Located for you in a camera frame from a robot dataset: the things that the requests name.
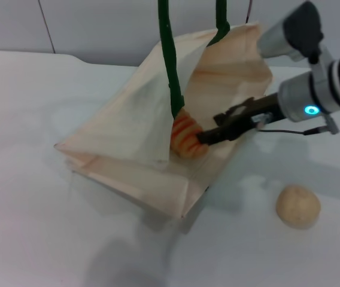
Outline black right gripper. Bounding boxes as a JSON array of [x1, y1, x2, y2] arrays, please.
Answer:
[[197, 93, 282, 147]]

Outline orange striped bread loaf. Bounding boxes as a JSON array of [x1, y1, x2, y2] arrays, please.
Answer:
[[169, 108, 210, 160]]

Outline beige paper bag green handles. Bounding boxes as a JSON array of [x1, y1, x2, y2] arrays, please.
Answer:
[[53, 0, 275, 221]]

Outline round egg yolk pastry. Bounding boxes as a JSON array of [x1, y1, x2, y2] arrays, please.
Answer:
[[275, 184, 321, 230]]

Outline right arm connector cable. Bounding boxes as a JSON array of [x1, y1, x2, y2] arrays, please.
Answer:
[[256, 117, 340, 136]]

